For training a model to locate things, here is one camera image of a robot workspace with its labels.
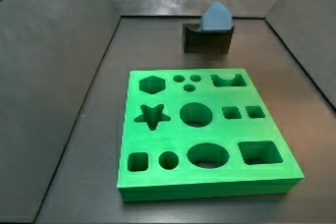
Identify black curved fixture stand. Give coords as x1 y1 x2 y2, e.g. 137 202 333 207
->
182 24 233 54

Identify green foam shape-sorter block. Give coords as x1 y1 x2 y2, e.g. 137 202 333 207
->
117 69 303 201

